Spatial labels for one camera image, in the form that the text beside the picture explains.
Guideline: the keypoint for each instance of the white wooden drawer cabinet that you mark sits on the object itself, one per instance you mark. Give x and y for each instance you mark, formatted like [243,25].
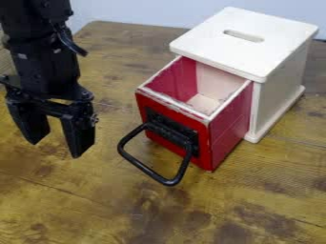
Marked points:
[243,46]

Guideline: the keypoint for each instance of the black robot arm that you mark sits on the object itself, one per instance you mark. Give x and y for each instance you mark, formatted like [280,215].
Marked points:
[36,17]

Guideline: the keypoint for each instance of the black metal drawer handle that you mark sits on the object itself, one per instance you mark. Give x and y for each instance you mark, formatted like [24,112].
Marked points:
[175,133]

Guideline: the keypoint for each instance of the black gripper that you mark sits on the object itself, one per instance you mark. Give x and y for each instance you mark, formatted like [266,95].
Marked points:
[44,89]

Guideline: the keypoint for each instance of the red wooden drawer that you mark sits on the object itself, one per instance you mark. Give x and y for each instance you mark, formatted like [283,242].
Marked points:
[220,127]

